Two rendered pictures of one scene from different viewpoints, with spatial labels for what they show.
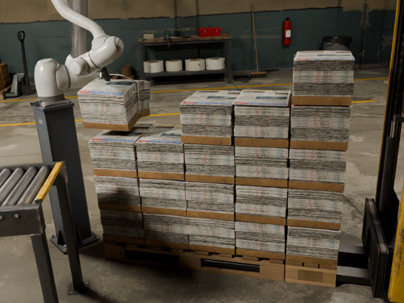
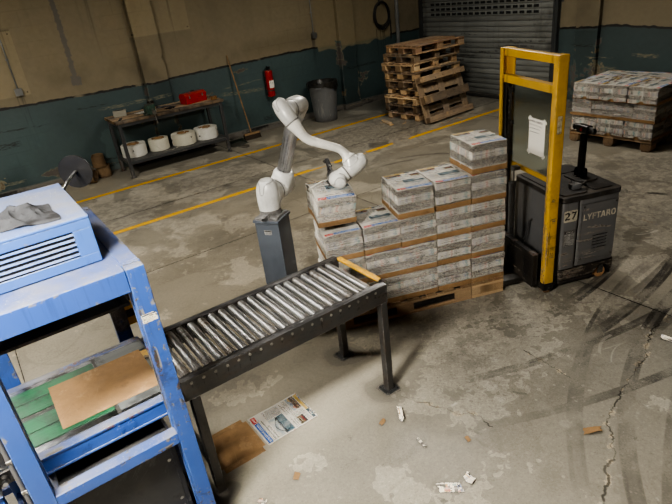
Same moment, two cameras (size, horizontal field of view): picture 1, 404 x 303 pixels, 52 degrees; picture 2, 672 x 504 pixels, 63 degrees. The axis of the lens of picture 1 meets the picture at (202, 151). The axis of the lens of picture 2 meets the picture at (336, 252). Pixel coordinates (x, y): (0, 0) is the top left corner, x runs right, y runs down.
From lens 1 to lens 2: 2.54 m
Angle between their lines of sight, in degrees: 26
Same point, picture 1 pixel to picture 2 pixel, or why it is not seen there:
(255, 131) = (450, 198)
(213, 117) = (420, 195)
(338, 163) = (501, 207)
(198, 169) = (411, 236)
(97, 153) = (331, 245)
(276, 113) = (463, 183)
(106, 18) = (53, 99)
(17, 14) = not seen: outside the picture
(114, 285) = (367, 343)
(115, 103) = (348, 202)
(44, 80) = (273, 197)
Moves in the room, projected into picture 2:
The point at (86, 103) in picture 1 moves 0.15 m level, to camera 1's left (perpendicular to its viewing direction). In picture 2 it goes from (323, 207) to (304, 213)
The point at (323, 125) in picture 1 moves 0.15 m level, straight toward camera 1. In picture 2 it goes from (491, 184) to (501, 190)
